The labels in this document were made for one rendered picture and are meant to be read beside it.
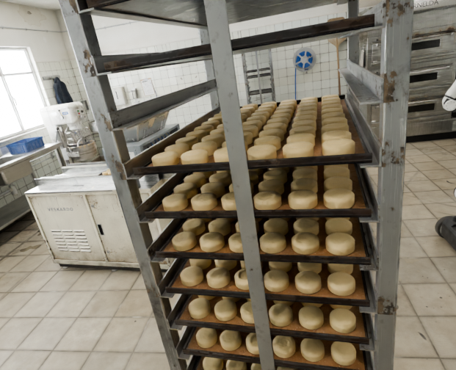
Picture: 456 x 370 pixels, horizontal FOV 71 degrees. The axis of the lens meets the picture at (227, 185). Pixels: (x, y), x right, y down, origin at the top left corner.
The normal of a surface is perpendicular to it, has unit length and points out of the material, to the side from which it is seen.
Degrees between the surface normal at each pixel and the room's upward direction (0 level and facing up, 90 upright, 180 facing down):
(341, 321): 0
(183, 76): 90
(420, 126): 91
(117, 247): 90
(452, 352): 0
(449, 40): 90
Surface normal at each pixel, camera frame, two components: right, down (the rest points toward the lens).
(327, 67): -0.15, 0.38
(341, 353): -0.15, -0.92
